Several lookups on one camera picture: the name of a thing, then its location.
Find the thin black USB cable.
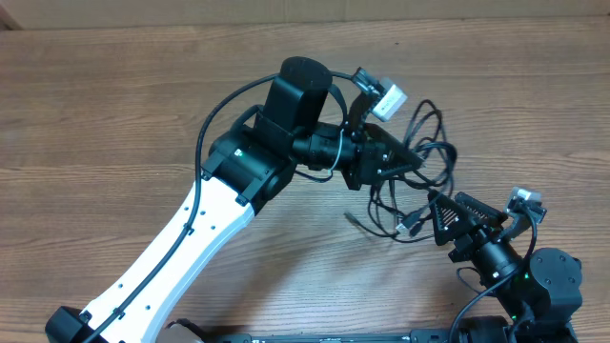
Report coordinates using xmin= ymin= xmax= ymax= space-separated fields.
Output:
xmin=343 ymin=98 xmax=447 ymax=244

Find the black right camera cable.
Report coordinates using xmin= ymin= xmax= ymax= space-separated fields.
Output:
xmin=447 ymin=202 xmax=548 ymax=343

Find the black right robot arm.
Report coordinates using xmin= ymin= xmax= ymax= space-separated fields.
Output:
xmin=428 ymin=187 xmax=582 ymax=342

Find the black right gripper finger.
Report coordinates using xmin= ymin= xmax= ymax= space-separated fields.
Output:
xmin=428 ymin=191 xmax=479 ymax=246
xmin=455 ymin=192 xmax=508 ymax=227

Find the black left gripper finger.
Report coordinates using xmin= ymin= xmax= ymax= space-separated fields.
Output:
xmin=376 ymin=163 xmax=419 ymax=179
xmin=365 ymin=124 xmax=423 ymax=167

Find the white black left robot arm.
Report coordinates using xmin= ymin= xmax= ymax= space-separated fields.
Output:
xmin=45 ymin=56 xmax=422 ymax=342

